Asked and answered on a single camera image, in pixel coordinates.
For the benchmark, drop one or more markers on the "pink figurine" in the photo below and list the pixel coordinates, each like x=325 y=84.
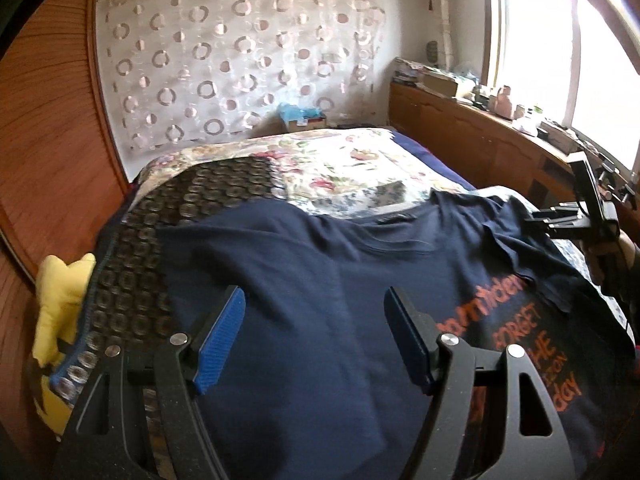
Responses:
x=501 y=101

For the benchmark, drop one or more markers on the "floral bedsheet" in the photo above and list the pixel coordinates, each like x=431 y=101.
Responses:
x=325 y=160

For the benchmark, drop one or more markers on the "wooden wardrobe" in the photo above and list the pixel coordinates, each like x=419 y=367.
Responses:
x=50 y=135

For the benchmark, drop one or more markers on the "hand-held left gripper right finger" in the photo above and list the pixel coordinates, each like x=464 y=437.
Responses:
x=407 y=335

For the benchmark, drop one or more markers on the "flat cardboard box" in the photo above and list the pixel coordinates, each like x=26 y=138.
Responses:
x=445 y=84

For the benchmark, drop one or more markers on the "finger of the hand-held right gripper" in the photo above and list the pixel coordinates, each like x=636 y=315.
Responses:
x=552 y=227
x=555 y=211

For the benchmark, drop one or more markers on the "circle-patterned wall cloth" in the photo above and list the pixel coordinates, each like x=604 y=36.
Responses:
x=225 y=60

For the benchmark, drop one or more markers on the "dark circle-patterned mat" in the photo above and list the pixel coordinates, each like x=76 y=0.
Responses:
x=150 y=260

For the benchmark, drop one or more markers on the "yellow plush toy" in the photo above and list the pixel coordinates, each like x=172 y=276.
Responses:
x=60 y=300

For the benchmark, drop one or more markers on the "navy printed t-shirt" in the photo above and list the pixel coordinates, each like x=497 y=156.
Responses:
x=300 y=285

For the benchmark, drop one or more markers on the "lace curtain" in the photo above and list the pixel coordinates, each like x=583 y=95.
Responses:
x=440 y=10

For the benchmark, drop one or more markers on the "navy blanket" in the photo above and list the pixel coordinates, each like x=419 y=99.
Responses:
x=435 y=165

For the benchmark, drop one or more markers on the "small cardboard box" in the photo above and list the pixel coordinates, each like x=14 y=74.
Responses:
x=310 y=122

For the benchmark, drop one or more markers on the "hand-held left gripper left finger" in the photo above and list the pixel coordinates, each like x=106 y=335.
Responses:
x=220 y=340

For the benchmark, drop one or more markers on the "window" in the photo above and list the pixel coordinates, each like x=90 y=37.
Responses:
x=530 y=35

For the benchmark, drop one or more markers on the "wooden cabinet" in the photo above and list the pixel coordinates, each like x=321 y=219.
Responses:
x=475 y=135

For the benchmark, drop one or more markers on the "stack of books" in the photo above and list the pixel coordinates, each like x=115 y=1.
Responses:
x=407 y=72

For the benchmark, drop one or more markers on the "blue plastic bag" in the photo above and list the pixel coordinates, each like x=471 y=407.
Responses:
x=297 y=111

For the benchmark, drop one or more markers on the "person's right hand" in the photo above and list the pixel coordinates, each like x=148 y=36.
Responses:
x=628 y=254

